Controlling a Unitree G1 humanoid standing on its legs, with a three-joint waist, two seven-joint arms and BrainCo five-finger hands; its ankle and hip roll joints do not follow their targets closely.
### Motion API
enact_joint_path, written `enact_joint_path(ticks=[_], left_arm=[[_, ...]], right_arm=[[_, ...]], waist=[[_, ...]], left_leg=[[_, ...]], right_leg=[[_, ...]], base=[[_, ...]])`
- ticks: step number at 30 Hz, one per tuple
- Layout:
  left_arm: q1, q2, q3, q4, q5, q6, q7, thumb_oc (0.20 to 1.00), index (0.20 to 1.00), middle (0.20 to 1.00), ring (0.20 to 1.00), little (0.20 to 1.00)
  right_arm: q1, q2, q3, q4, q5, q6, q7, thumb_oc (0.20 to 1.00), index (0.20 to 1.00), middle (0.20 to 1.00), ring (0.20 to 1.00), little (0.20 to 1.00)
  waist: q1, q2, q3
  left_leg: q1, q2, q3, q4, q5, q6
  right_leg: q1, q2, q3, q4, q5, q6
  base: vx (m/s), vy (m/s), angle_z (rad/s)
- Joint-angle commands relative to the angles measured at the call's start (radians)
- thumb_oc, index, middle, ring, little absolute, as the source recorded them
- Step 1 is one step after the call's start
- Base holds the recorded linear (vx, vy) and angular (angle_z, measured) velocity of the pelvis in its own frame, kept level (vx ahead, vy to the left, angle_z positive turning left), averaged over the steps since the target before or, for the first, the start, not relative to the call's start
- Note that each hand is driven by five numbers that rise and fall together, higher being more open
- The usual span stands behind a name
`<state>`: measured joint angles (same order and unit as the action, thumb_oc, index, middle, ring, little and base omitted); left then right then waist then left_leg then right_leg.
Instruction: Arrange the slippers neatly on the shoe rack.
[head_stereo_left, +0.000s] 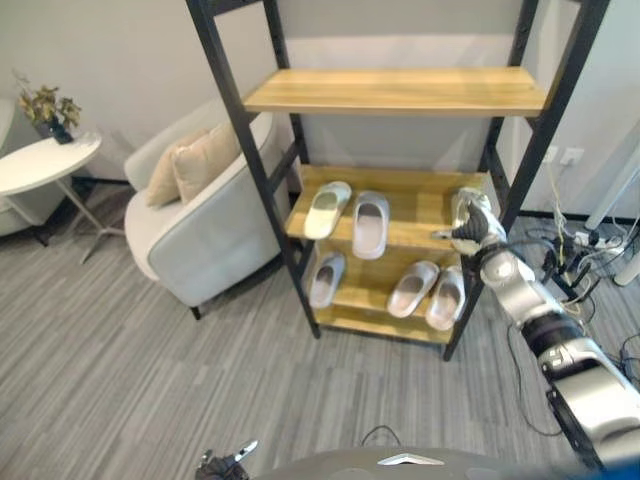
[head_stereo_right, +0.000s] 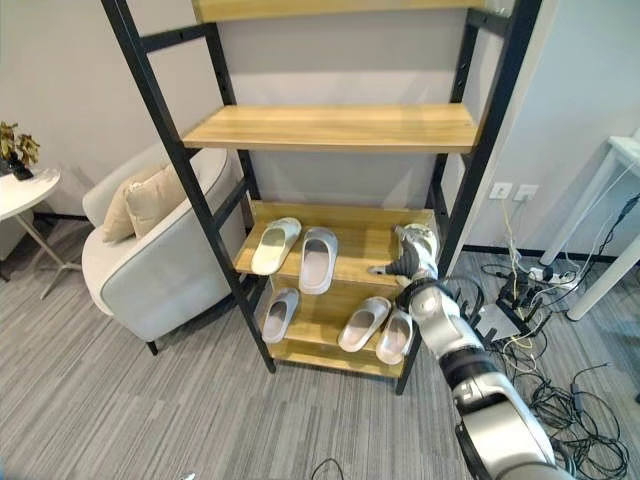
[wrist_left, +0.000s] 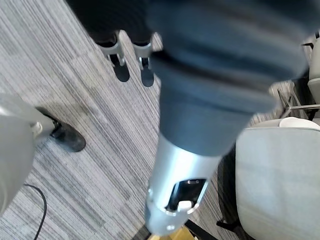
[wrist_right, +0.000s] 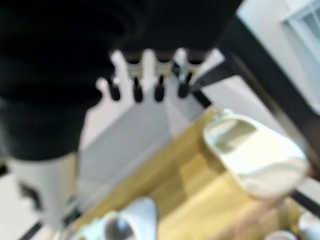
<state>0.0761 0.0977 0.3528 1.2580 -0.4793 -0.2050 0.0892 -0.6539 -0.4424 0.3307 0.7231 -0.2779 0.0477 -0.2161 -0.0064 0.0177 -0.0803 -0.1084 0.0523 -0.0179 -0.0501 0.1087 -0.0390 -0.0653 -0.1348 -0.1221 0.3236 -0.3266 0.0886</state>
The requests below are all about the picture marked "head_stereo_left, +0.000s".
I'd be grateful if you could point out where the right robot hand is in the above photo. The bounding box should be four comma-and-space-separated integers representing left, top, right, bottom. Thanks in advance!
430, 202, 495, 247

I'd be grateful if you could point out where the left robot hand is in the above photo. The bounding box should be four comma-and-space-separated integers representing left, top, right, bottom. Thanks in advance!
194, 438, 260, 480

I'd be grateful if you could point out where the pale green white slipper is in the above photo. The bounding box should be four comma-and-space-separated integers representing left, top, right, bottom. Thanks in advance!
449, 187, 509, 259
303, 180, 353, 240

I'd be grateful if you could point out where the wooden shelf board with slippers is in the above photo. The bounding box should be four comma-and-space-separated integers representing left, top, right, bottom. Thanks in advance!
284, 164, 495, 254

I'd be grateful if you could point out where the pinkish grey slipper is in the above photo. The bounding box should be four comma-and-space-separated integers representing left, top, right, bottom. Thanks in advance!
424, 265, 467, 332
386, 260, 441, 318

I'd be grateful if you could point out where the wide grey slipper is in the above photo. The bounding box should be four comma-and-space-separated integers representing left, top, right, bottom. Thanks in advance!
351, 189, 392, 260

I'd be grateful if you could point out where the low wooden shelf board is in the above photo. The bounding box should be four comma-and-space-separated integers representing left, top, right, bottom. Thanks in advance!
314, 243, 464, 346

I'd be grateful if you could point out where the white power strip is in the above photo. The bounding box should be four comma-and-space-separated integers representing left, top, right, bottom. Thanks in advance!
574, 229, 626, 252

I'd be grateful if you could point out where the white slanted desk leg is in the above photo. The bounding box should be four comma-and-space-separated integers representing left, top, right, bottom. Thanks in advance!
585, 133, 640, 232

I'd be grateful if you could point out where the long wooden shelf board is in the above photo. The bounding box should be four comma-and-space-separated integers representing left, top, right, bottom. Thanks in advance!
243, 67, 550, 119

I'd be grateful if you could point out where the small grey slipper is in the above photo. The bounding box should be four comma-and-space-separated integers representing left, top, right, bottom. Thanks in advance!
308, 251, 347, 309

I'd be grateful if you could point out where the grey robot torso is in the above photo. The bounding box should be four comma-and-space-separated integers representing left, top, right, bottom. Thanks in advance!
249, 447, 596, 480

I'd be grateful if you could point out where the white upholstered armchair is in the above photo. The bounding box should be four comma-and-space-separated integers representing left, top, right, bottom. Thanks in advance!
123, 97, 296, 321

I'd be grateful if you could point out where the beige cushion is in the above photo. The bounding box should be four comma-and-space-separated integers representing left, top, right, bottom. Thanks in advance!
171, 122, 242, 204
145, 128, 211, 209

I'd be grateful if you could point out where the white round side table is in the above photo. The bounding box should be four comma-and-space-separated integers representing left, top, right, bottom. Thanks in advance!
0, 130, 126, 266

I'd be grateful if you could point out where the dark plant pot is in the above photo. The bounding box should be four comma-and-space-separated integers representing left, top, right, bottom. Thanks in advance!
47, 119, 75, 146

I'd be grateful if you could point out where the dried leafy plant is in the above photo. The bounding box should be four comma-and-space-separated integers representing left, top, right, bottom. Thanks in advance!
12, 69, 84, 132

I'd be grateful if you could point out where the white power cable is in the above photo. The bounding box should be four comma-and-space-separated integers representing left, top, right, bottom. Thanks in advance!
546, 159, 571, 246

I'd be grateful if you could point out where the black floor cable loop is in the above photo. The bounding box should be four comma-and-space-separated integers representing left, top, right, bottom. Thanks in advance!
505, 322, 569, 437

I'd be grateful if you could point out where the white upright desk post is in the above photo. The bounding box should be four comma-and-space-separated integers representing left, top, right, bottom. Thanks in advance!
613, 233, 640, 287

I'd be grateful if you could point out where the thin black torso cable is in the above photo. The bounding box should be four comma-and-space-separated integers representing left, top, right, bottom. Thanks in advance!
360, 424, 404, 449

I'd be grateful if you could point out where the black metal shoe rack frame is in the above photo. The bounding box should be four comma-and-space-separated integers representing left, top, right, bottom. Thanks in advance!
185, 0, 612, 362

